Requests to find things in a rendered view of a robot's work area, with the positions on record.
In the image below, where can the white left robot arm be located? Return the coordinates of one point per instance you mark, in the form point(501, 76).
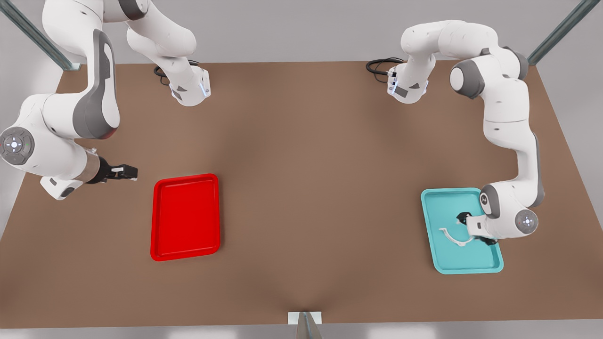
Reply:
point(506, 108)

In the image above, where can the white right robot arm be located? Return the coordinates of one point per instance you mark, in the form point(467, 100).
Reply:
point(56, 117)

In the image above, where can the silver frame post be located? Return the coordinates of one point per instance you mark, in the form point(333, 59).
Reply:
point(35, 35)
point(306, 325)
point(560, 30)

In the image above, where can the red rectangular tray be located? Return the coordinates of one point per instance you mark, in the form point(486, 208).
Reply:
point(186, 216)

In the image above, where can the white drainage pipe clamp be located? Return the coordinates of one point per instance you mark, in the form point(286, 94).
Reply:
point(454, 238)

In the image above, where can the teal rectangular tray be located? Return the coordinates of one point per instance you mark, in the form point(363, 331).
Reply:
point(452, 254)

